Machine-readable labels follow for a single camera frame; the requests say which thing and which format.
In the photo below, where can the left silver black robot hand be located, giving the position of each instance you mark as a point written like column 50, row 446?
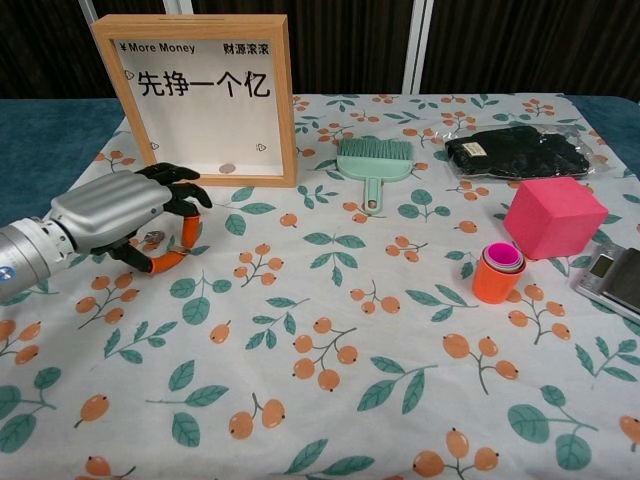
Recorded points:
column 110, row 210

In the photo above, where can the mint green hand brush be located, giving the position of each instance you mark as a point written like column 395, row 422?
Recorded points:
column 372, row 170

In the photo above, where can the floral white tablecloth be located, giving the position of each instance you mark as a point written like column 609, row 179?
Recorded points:
column 320, row 310

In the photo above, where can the orange plastic cup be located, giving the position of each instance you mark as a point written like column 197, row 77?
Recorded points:
column 492, row 285

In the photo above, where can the magenta nested cup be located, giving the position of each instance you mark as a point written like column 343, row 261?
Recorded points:
column 502, row 254

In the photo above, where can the black gloves in plastic bag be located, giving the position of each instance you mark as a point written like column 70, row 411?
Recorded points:
column 515, row 150

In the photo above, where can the pink foam cube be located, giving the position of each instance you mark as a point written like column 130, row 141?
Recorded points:
column 550, row 220

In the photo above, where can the silver digital pocket scale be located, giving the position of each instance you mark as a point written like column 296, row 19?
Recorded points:
column 615, row 285

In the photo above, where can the wooden frame money box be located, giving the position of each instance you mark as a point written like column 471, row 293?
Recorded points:
column 200, row 125

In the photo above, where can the white partition post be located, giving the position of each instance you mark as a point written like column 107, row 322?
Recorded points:
column 419, row 45

